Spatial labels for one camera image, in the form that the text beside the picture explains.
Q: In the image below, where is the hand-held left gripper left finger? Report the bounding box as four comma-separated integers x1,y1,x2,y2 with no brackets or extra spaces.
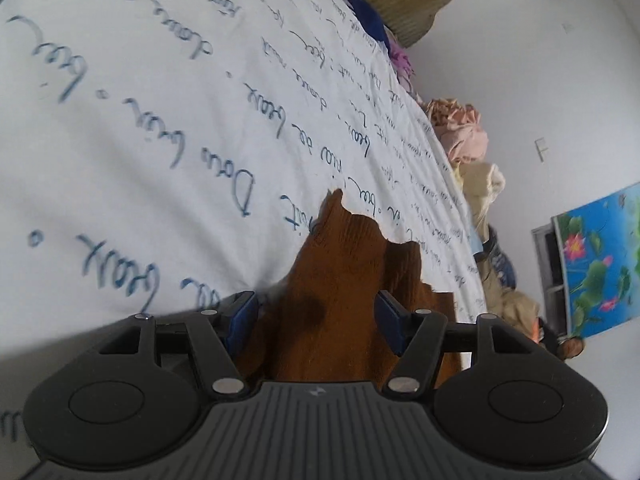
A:
97,290,259,397

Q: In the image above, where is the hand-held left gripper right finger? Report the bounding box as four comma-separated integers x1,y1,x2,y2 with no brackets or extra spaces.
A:
374,290,540,395

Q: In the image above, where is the brown knit garment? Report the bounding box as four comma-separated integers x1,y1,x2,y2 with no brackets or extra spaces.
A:
234,187,475,392

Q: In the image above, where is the beige crumpled cloth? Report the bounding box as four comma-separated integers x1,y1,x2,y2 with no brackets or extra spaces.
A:
481,269,542,343

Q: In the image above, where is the grey blue garment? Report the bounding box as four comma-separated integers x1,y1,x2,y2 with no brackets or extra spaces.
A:
472,224,519,289

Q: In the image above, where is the cream crumpled cloth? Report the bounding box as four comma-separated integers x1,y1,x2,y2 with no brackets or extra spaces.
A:
457,162,507,242

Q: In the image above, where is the grey framed window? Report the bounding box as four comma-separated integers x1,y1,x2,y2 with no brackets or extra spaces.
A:
531,225,572,337

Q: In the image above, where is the dark brown object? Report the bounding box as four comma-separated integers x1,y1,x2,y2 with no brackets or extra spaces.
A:
540,324,587,362

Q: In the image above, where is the white script-print bed sheet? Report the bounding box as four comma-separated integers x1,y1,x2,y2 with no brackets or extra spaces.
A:
0,0,489,443

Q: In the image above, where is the peach crumpled cloth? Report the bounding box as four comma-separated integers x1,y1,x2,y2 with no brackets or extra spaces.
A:
422,98,489,167

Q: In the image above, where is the blue floral curtain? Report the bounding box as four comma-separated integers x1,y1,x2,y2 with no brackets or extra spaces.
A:
550,182,640,339

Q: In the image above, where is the pink cloth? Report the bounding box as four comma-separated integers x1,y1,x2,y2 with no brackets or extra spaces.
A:
387,42,417,92

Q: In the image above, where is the dark blue cloth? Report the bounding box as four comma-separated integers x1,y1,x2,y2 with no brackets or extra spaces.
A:
340,0,389,47

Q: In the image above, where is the olive green pillow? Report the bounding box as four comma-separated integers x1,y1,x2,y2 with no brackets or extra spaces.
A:
325,0,464,49

